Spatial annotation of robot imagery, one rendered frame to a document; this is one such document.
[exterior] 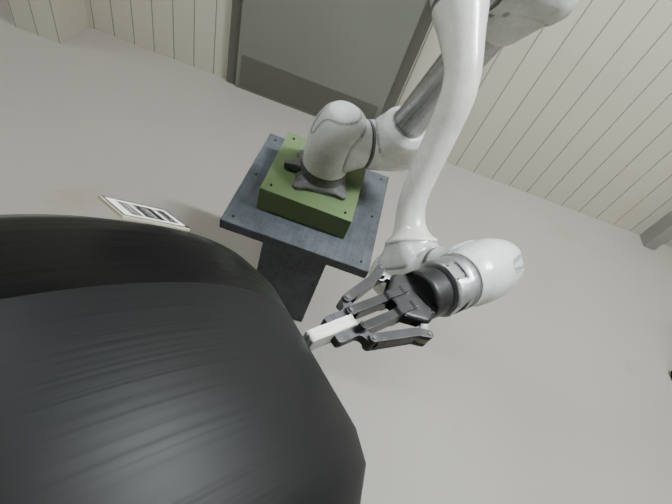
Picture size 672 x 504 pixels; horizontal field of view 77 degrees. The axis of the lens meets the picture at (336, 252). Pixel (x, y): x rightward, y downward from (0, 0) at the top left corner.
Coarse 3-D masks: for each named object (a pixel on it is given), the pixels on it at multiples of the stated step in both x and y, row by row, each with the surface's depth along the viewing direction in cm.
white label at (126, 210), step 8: (104, 200) 32; (112, 200) 32; (120, 200) 33; (112, 208) 31; (120, 208) 31; (128, 208) 32; (136, 208) 33; (144, 208) 34; (152, 208) 35; (120, 216) 30; (128, 216) 30; (136, 216) 31; (144, 216) 32; (152, 216) 33; (160, 216) 34; (168, 216) 35; (160, 224) 33; (168, 224) 33; (176, 224) 34; (184, 224) 35
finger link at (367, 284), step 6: (378, 264) 60; (378, 270) 59; (372, 276) 58; (378, 276) 58; (360, 282) 56; (366, 282) 57; (372, 282) 57; (354, 288) 55; (360, 288) 56; (366, 288) 56; (348, 294) 54; (354, 294) 54; (360, 294) 56; (342, 300) 54; (348, 300) 53; (354, 300) 56; (336, 306) 55
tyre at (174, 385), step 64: (0, 256) 22; (64, 256) 24; (128, 256) 27; (192, 256) 31; (0, 320) 20; (64, 320) 22; (128, 320) 24; (192, 320) 27; (256, 320) 32; (0, 384) 19; (64, 384) 20; (128, 384) 21; (192, 384) 23; (256, 384) 27; (320, 384) 35; (0, 448) 17; (64, 448) 18; (128, 448) 19; (192, 448) 21; (256, 448) 23; (320, 448) 28
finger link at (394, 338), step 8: (408, 328) 54; (416, 328) 55; (376, 336) 51; (384, 336) 52; (392, 336) 52; (400, 336) 53; (408, 336) 53; (416, 336) 54; (424, 336) 54; (432, 336) 55; (376, 344) 52; (384, 344) 53; (392, 344) 54; (400, 344) 55; (408, 344) 56; (416, 344) 56; (424, 344) 56
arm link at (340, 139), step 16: (320, 112) 123; (336, 112) 120; (352, 112) 121; (320, 128) 122; (336, 128) 119; (352, 128) 120; (368, 128) 126; (320, 144) 124; (336, 144) 122; (352, 144) 123; (368, 144) 126; (304, 160) 133; (320, 160) 127; (336, 160) 126; (352, 160) 128; (368, 160) 130; (320, 176) 132; (336, 176) 133
